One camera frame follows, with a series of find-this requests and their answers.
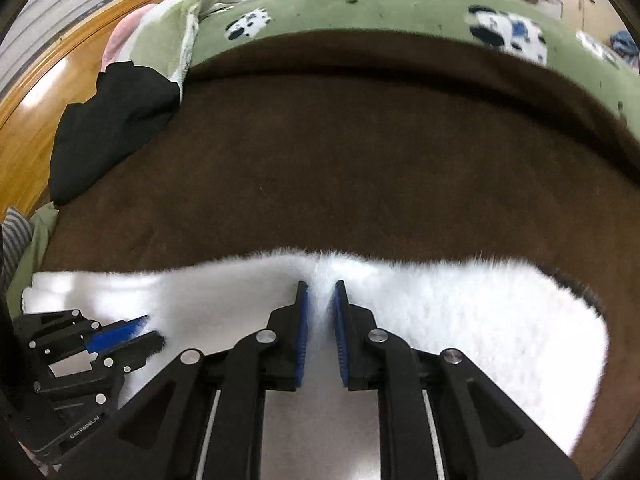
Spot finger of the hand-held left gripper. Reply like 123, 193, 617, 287
31, 331, 167, 402
12, 309, 151, 357

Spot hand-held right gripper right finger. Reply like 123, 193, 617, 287
327, 280, 583, 480

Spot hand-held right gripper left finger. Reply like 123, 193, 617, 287
55, 280, 311, 480

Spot white fluffy sweater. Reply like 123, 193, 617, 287
22, 250, 611, 480

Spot olive green cloth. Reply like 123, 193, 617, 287
20, 202, 61, 306

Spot grey striped cloth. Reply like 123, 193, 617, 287
0, 207, 33, 286

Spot brown blanket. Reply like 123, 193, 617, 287
40, 30, 640, 480

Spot black garment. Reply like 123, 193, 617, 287
49, 60, 182, 206

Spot wooden headboard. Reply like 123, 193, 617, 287
0, 0, 193, 221

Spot pink pillow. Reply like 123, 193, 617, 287
100, 2, 158, 73

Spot green patterned pillow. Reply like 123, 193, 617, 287
135, 0, 243, 96

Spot white window blinds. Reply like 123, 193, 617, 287
0, 0, 166, 96

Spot green printed bedsheet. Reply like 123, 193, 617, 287
187, 0, 640, 143

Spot blue cloth pile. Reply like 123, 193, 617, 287
610, 30, 640, 68

